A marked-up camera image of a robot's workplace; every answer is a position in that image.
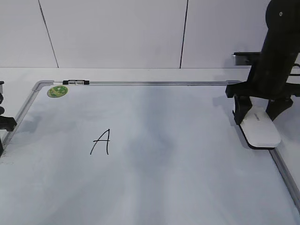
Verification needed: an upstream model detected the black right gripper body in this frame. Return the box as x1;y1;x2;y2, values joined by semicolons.
225;69;300;100

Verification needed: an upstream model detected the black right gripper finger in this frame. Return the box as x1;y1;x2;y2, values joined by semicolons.
233;95;252;125
266;97;293;121

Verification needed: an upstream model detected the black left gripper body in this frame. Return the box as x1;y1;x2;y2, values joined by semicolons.
0;81;17;131

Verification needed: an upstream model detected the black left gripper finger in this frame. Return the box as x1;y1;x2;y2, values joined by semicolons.
0;129;4;156

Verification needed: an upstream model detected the white board eraser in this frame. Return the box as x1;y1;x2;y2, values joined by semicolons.
240;107;281;150

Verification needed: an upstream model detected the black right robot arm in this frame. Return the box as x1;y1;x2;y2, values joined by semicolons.
225;0;300;125

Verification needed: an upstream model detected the round green magnet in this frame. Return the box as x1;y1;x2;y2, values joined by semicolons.
47;85;68;98

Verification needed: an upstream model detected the white board with aluminium frame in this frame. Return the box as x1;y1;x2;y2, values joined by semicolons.
0;82;300;225

